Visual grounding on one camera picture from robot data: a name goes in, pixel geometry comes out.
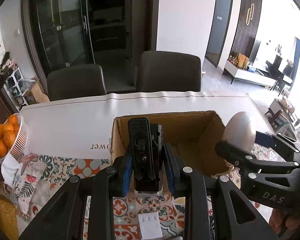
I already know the pink round night light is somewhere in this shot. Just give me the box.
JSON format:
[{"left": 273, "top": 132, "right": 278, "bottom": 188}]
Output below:
[{"left": 220, "top": 112, "right": 256, "bottom": 167}]

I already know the black rectangular device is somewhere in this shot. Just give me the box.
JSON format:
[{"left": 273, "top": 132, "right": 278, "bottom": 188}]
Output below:
[{"left": 128, "top": 117, "right": 163, "bottom": 196}]

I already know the white power strip adapter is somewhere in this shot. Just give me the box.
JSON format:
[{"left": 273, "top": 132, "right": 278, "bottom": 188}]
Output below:
[{"left": 138, "top": 212, "right": 162, "bottom": 239}]

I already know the wooden chair with cushion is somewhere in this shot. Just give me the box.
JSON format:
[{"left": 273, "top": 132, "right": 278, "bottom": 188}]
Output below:
[{"left": 264, "top": 99, "right": 300, "bottom": 134}]

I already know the brown cardboard box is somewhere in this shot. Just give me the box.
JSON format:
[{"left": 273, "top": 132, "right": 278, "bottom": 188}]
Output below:
[{"left": 110, "top": 111, "right": 228, "bottom": 176}]

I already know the patterned tile table runner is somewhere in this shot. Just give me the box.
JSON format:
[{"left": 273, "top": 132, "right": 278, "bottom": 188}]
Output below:
[{"left": 20, "top": 158, "right": 277, "bottom": 239}]

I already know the white low TV console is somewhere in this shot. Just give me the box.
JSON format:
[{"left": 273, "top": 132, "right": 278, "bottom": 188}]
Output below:
[{"left": 222, "top": 61, "right": 276, "bottom": 87}]

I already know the right dark dining chair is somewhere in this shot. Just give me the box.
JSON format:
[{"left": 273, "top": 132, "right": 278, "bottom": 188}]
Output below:
[{"left": 136, "top": 51, "right": 202, "bottom": 93}]

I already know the dark dining chair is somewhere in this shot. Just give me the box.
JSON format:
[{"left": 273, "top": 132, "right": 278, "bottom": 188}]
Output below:
[
  {"left": 136, "top": 51, "right": 202, "bottom": 93},
  {"left": 47, "top": 64, "right": 107, "bottom": 101}
]

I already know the floral fabric tissue pouch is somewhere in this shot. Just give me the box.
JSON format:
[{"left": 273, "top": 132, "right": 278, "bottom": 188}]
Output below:
[{"left": 1, "top": 153, "right": 47, "bottom": 219}]

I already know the left dark dining chair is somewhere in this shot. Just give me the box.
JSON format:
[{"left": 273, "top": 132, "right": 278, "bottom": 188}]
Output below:
[{"left": 47, "top": 64, "right": 107, "bottom": 101}]

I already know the white basket of oranges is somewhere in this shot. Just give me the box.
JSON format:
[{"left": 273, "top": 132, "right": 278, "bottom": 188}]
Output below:
[{"left": 0, "top": 113, "right": 29, "bottom": 161}]

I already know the yellow woven box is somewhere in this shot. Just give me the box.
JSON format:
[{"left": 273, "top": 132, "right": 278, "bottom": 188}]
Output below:
[{"left": 0, "top": 194, "right": 19, "bottom": 239}]

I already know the white shoe rack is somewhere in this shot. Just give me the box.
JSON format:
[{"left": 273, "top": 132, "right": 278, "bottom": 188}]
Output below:
[{"left": 4, "top": 66, "right": 29, "bottom": 111}]

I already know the dark glass door cabinet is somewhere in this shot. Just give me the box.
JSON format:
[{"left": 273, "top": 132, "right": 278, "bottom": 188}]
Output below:
[{"left": 21, "top": 0, "right": 159, "bottom": 93}]

